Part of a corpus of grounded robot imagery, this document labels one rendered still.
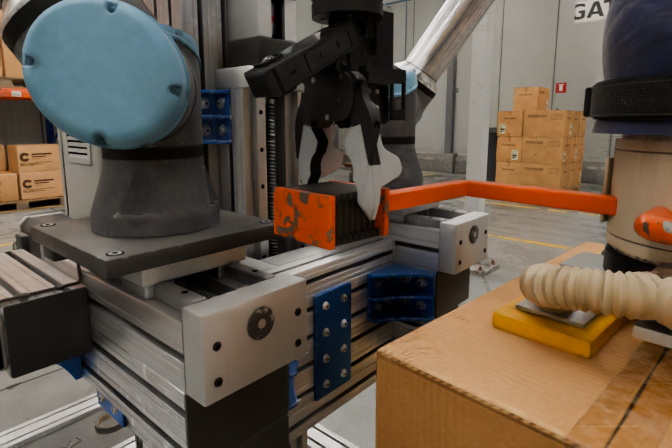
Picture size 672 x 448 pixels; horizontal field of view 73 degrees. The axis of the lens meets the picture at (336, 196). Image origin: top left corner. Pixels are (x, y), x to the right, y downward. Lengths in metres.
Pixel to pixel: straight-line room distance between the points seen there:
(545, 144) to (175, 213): 7.21
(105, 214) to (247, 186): 0.27
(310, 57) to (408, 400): 0.33
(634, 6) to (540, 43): 10.05
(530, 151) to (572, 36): 3.42
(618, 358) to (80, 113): 0.52
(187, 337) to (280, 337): 0.10
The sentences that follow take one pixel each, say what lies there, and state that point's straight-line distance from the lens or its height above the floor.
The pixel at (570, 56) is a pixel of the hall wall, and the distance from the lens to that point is 10.39.
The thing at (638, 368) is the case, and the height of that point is 0.94.
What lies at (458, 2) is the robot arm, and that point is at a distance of 1.06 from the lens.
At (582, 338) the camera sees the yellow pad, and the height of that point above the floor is 0.96.
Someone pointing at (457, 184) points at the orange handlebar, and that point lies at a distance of 0.64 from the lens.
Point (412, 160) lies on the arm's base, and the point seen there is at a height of 1.09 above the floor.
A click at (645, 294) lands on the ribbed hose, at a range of 0.46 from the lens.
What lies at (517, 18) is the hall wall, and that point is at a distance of 10.85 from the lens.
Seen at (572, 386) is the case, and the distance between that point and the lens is 0.46.
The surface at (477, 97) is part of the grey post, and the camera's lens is 3.72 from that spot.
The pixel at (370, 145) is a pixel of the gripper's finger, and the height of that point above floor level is 1.14.
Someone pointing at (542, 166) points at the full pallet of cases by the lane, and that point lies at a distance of 7.63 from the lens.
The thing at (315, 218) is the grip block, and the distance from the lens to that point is 0.42.
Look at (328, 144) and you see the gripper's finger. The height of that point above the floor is 1.14.
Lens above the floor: 1.16
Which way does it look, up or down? 9 degrees down
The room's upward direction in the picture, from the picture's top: straight up
